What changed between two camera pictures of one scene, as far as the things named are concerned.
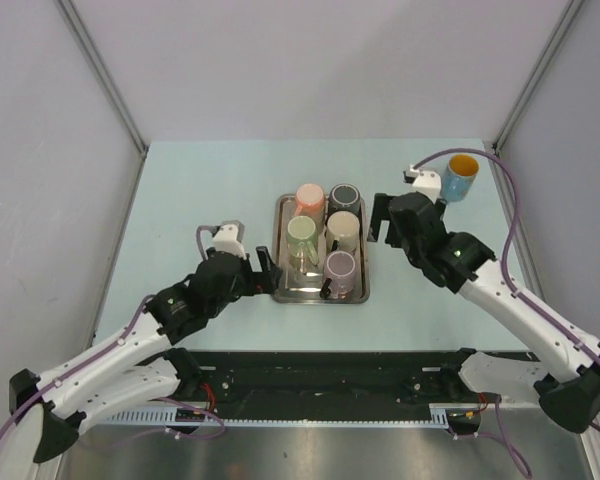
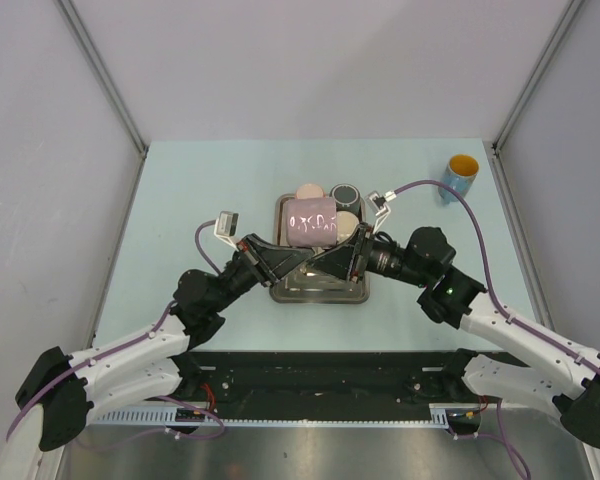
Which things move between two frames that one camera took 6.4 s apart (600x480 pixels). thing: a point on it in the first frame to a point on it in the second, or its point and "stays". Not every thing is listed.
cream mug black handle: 342,231 stays
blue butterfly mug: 459,177 stays
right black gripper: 381,213 to 346,260
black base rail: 322,381 stays
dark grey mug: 344,197 stays
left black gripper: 260,282 to 270,262
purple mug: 340,268 to 311,222
